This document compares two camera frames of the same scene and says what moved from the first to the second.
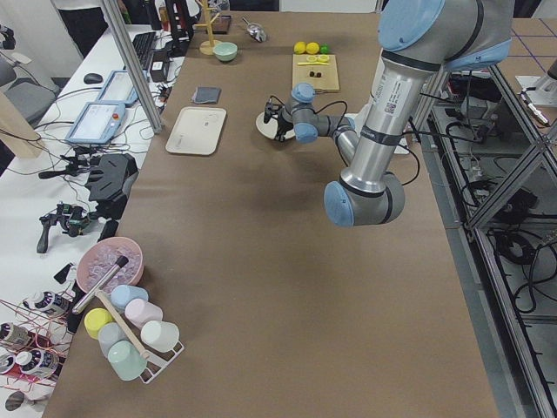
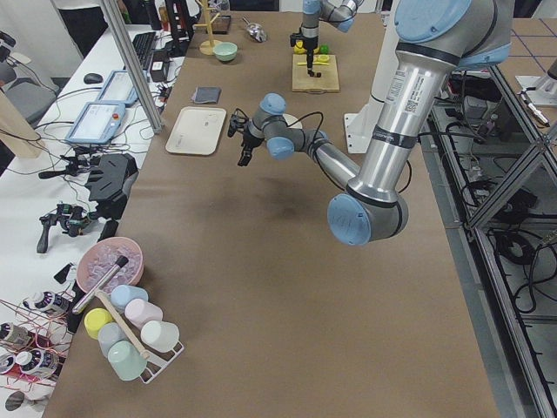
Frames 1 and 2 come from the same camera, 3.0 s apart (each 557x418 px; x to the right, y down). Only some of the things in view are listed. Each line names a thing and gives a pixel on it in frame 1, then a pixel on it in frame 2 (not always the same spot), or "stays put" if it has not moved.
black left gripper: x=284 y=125 -> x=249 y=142
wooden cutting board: x=320 y=70 stays put
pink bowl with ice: x=99 y=257 stays put
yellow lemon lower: x=299 y=47 stays put
